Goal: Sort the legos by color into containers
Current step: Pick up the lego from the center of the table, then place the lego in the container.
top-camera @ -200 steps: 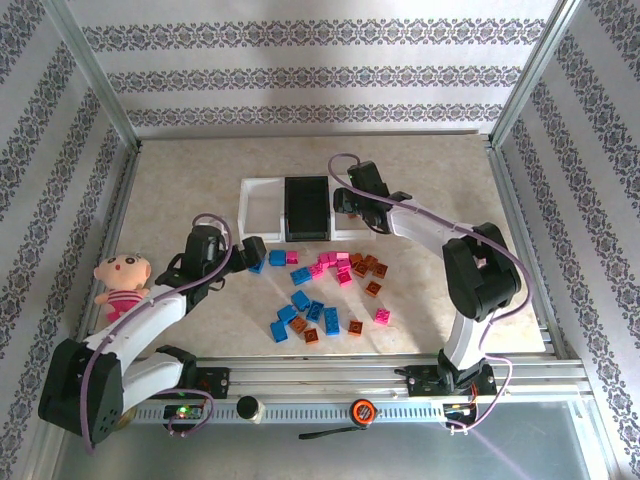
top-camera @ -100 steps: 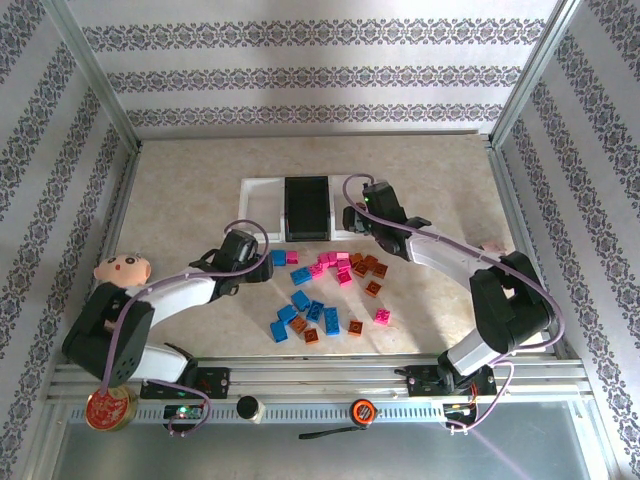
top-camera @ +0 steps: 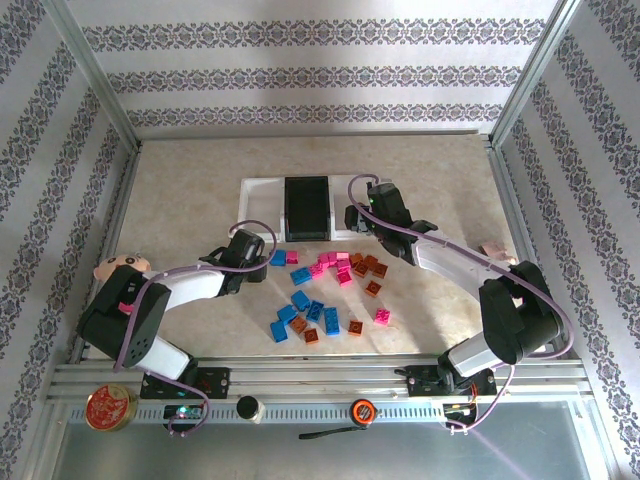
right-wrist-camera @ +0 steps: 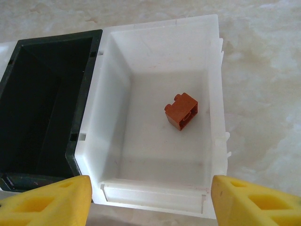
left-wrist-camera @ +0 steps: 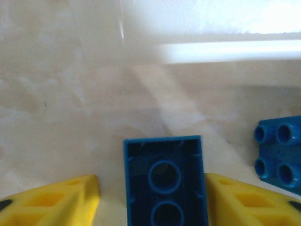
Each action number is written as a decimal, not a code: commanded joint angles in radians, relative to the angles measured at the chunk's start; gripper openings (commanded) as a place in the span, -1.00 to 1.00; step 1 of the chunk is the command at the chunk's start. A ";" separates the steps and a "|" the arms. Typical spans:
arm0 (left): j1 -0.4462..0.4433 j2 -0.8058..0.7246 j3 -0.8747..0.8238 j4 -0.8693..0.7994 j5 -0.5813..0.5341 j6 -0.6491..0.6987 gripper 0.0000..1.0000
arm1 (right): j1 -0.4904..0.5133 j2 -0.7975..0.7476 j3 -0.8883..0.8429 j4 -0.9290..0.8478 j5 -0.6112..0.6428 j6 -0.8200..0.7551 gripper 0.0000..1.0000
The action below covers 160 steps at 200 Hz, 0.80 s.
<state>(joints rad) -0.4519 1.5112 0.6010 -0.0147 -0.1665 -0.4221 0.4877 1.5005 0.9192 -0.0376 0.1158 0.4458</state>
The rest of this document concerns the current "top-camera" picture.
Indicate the long blue lego brick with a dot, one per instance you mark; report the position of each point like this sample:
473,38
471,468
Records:
331,320
300,275

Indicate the pink lego brick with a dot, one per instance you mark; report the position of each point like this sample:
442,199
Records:
332,257
343,265
292,257
344,277
382,316
342,256
325,259
316,270

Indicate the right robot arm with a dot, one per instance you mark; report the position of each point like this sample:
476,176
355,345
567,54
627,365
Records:
450,260

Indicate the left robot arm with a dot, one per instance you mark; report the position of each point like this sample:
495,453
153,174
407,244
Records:
195,287

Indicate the black plastic bin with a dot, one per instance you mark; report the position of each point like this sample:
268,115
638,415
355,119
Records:
307,207

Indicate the small pale pink toy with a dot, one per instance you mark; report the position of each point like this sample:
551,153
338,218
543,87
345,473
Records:
492,250

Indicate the bald cartoon plush doll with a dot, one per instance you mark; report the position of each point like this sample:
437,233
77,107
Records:
120,264

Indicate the black round knob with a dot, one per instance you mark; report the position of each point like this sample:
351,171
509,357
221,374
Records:
250,409

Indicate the small board with LEDs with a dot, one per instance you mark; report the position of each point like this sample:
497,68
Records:
184,412

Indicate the orange black tape measure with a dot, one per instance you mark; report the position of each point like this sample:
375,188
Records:
364,411

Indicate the red round tin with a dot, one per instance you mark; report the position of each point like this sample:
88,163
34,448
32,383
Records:
110,407

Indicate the grey metal panel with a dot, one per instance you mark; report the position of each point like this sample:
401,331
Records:
250,460

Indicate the thin pale frame rail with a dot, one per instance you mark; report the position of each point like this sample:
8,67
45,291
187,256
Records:
315,135

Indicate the aluminium side rail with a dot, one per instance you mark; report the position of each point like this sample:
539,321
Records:
515,200
120,200

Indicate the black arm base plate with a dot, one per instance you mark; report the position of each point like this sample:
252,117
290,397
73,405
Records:
420,382
217,382

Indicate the wide aluminium mounting rail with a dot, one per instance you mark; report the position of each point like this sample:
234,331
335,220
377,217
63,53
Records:
325,375

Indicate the aluminium frame post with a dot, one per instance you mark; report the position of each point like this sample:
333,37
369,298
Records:
96,75
533,75

